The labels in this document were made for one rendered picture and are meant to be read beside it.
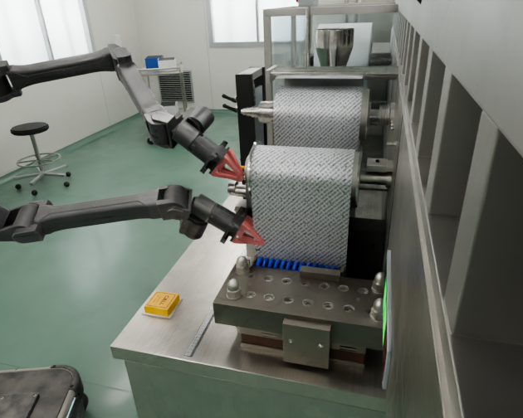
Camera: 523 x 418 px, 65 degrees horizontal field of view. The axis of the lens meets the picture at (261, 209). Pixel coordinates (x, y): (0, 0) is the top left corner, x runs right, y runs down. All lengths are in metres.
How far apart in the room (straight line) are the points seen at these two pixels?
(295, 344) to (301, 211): 0.30
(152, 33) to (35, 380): 6.04
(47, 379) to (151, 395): 0.97
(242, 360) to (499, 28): 0.88
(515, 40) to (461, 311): 0.14
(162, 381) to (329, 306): 0.45
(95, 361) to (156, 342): 1.37
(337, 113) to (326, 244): 0.36
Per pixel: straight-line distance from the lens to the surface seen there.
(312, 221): 1.00
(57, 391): 2.02
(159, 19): 7.28
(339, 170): 0.95
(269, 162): 0.98
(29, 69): 1.49
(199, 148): 1.04
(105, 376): 2.34
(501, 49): 0.22
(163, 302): 1.16
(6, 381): 2.17
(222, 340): 1.05
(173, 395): 1.13
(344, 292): 0.98
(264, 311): 0.92
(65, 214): 1.12
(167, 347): 1.06
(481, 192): 0.22
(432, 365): 0.28
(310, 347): 0.94
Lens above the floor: 1.63
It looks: 27 degrees down
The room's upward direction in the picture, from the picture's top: 2 degrees counter-clockwise
